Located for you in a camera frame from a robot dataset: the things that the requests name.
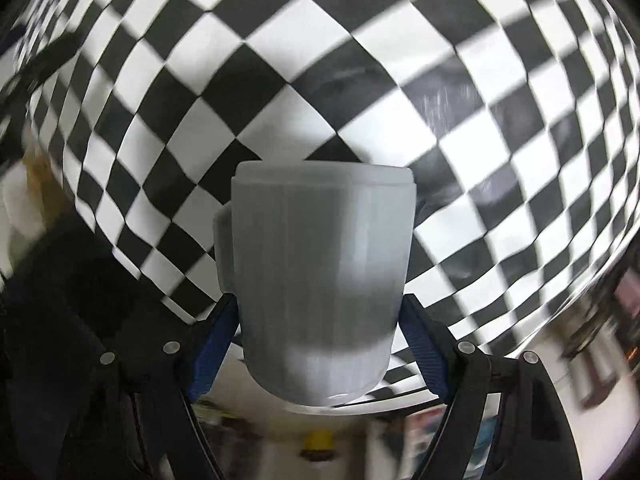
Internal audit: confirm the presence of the black and white checkered cloth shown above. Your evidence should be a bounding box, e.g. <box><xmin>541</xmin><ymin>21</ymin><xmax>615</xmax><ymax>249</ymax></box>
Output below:
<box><xmin>0</xmin><ymin>0</ymin><xmax>640</xmax><ymax>413</ymax></box>

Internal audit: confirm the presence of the grey cup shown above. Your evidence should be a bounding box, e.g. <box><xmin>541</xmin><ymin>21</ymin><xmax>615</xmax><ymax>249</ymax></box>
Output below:
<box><xmin>213</xmin><ymin>160</ymin><xmax>416</xmax><ymax>407</ymax></box>

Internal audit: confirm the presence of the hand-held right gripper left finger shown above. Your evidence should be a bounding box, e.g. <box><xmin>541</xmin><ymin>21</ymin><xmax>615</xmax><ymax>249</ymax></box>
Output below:
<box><xmin>95</xmin><ymin>292</ymin><xmax>242</xmax><ymax>480</ymax></box>

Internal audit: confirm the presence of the small yellow object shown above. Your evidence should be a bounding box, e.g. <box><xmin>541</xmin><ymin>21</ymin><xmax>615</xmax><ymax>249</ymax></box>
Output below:
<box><xmin>300</xmin><ymin>430</ymin><xmax>334</xmax><ymax>455</ymax></box>

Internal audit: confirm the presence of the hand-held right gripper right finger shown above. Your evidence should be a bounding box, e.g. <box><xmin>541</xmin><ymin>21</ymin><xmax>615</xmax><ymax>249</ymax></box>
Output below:
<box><xmin>400</xmin><ymin>293</ymin><xmax>584</xmax><ymax>480</ymax></box>

